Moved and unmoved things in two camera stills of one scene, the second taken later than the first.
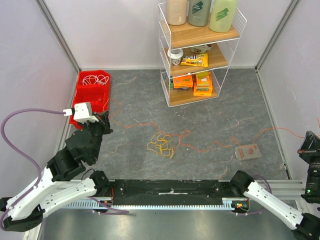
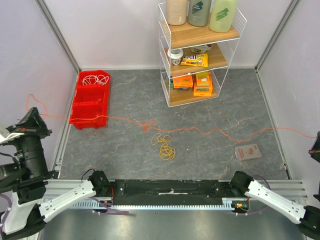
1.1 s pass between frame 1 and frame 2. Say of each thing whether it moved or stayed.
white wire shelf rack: stayed
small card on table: stayed
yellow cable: moved
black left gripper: moved
